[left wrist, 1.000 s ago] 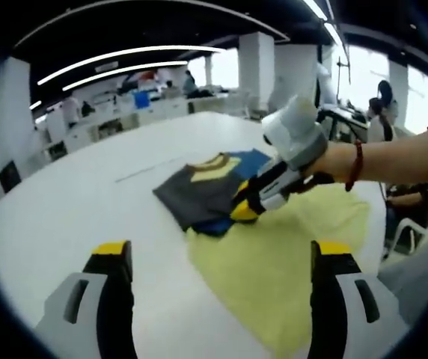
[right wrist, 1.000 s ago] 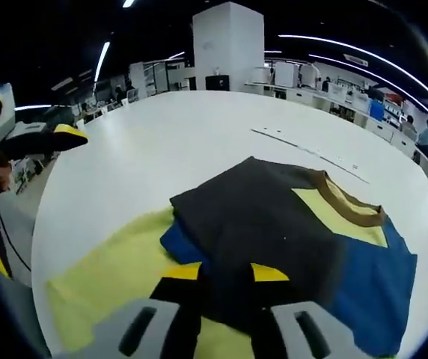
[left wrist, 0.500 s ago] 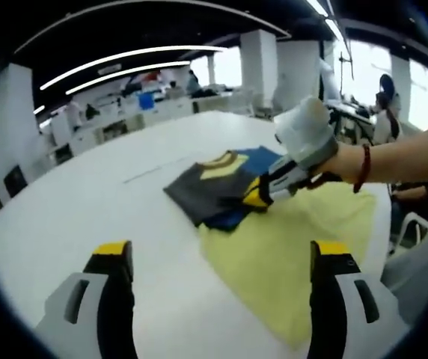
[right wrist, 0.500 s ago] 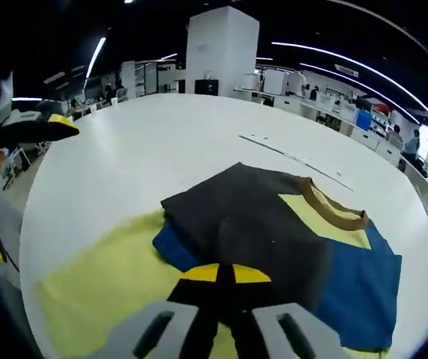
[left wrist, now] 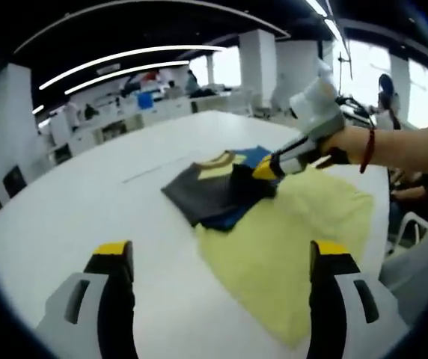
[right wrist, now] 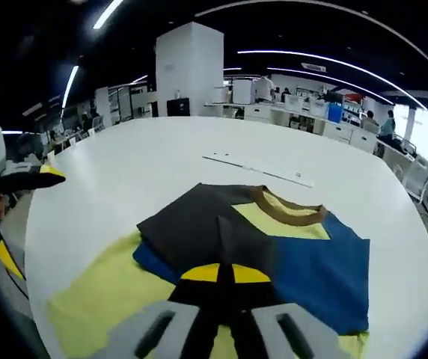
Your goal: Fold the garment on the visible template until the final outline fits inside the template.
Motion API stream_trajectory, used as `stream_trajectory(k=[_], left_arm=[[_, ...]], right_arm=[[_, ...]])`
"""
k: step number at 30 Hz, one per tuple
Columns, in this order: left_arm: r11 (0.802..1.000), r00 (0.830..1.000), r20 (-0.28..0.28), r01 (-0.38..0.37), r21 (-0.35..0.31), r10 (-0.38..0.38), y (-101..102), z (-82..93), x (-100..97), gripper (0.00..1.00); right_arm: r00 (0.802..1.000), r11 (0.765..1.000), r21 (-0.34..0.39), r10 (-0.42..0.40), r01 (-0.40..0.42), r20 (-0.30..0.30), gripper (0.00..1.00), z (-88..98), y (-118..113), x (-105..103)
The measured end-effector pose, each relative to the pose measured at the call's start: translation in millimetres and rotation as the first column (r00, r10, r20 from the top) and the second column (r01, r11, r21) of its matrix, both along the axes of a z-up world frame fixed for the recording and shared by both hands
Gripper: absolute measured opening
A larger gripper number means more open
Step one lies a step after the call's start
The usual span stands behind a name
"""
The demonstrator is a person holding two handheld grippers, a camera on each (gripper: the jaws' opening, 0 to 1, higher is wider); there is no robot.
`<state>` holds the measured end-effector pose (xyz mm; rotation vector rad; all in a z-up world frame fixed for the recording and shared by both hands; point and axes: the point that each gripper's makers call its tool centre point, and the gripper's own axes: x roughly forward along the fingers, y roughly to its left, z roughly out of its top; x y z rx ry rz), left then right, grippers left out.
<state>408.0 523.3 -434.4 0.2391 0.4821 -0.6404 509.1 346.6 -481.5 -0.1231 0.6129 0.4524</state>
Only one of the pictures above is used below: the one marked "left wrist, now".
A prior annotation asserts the white plastic chair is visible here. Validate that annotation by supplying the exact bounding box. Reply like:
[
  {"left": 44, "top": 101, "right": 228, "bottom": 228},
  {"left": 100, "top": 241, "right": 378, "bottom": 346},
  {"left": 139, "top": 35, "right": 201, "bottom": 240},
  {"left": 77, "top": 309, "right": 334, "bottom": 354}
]
[{"left": 387, "top": 211, "right": 428, "bottom": 256}]

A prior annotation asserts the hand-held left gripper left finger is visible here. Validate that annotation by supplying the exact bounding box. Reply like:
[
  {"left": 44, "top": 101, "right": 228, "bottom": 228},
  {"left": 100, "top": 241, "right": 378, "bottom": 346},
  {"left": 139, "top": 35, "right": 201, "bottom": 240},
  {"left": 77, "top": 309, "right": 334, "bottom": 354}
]
[{"left": 34, "top": 239, "right": 138, "bottom": 359}]

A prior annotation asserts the person's right hand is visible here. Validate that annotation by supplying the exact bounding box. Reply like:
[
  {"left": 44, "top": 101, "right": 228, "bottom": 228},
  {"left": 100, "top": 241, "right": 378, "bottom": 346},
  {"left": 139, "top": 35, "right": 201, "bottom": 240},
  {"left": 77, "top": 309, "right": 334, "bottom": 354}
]
[{"left": 316, "top": 125, "right": 367, "bottom": 166}]

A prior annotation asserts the black chair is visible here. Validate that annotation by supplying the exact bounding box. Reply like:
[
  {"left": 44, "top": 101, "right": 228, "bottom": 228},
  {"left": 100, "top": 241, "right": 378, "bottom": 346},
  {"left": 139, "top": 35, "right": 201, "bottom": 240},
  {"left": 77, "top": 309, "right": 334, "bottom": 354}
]
[{"left": 2, "top": 165, "right": 28, "bottom": 199}]

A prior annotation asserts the short ceiling light strip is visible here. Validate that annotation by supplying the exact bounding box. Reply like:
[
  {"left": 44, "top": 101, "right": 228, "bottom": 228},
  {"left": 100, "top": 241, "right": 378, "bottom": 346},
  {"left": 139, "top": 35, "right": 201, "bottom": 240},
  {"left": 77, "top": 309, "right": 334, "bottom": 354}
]
[{"left": 64, "top": 60, "right": 191, "bottom": 96}]

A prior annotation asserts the grey office chair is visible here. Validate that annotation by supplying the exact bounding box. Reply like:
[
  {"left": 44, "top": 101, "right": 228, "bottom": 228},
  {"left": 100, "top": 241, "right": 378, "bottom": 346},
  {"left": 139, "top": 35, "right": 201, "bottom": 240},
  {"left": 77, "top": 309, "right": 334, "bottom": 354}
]
[{"left": 378, "top": 216, "right": 428, "bottom": 326}]

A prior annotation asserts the wide ceiling light strip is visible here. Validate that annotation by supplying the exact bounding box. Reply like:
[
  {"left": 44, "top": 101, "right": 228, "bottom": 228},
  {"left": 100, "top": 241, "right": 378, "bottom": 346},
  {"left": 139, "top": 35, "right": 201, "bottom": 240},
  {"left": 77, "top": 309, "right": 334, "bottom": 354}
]
[{"left": 305, "top": 0, "right": 346, "bottom": 43}]

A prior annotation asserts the black stand pole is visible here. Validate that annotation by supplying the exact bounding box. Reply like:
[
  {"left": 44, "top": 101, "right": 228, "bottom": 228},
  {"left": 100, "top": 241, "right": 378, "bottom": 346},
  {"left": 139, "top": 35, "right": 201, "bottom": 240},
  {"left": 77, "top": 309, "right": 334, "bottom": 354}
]
[{"left": 332, "top": 0, "right": 354, "bottom": 80}]

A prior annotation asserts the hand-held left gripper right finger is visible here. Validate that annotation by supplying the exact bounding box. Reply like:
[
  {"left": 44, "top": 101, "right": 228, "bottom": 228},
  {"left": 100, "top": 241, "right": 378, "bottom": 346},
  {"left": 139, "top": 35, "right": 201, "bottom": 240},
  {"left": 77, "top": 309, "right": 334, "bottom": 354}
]
[{"left": 306, "top": 239, "right": 409, "bottom": 359}]

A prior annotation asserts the long ceiling light strip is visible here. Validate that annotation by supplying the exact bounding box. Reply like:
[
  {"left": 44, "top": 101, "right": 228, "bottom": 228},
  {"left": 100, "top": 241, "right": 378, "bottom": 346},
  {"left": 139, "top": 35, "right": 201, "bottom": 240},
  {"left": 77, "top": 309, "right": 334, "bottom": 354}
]
[{"left": 38, "top": 45, "right": 224, "bottom": 90}]

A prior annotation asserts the row of white cabinets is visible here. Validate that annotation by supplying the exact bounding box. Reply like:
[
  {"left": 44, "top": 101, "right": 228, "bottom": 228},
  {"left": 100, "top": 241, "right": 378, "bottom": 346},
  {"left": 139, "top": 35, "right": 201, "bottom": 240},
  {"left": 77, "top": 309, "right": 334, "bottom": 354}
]
[{"left": 51, "top": 95, "right": 192, "bottom": 156}]

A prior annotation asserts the yellow blue grey garment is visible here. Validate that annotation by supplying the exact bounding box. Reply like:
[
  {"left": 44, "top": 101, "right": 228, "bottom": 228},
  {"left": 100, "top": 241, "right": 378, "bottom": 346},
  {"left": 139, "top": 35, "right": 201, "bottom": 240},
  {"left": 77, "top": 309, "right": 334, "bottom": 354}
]
[{"left": 160, "top": 144, "right": 374, "bottom": 351}]

